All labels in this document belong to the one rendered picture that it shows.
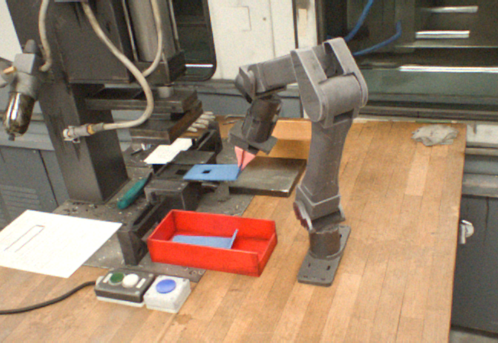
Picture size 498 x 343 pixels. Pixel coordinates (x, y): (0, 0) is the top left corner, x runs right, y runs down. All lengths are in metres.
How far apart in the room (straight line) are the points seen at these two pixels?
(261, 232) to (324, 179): 0.24
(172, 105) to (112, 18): 0.22
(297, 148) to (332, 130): 0.56
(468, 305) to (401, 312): 1.11
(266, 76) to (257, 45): 0.78
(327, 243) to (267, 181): 0.35
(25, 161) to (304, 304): 1.91
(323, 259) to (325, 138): 0.29
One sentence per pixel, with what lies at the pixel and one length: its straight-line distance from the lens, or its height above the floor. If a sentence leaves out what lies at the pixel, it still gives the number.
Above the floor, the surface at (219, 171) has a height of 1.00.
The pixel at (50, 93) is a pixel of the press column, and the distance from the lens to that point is 1.43.
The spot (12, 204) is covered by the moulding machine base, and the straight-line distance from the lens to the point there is 2.99.
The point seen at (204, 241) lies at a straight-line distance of 1.26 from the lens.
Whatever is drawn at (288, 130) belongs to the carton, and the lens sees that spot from 1.65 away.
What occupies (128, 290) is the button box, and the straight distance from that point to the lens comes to 1.15.
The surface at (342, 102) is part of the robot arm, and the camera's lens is 0.94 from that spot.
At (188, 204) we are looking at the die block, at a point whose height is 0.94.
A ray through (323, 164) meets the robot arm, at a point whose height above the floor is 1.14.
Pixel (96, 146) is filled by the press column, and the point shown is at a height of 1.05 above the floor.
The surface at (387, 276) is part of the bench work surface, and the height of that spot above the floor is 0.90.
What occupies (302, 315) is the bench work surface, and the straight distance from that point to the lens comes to 1.06.
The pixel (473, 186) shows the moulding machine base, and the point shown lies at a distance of 1.86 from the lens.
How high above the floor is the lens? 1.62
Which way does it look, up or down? 29 degrees down
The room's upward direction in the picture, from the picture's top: 8 degrees counter-clockwise
